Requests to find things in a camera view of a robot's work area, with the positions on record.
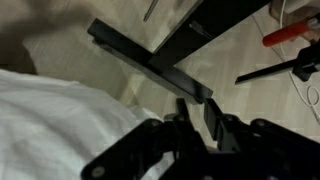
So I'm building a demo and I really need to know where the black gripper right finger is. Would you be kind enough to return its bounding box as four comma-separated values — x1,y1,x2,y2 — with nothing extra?
203,98,226,142

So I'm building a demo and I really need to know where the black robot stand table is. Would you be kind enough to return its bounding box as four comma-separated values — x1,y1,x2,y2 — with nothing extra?
87,0,273,105

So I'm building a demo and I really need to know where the orange handled bar clamp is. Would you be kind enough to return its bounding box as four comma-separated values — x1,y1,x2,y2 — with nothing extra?
234,39,320,85
261,15,320,48

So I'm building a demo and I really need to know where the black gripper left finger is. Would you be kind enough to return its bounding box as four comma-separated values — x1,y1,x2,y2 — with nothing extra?
174,97,192,122

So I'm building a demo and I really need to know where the white bedsheet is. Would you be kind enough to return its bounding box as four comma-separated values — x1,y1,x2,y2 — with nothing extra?
0,68,174,180

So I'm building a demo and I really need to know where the white floor cable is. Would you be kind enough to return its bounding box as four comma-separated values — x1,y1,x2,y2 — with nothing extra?
278,0,320,126

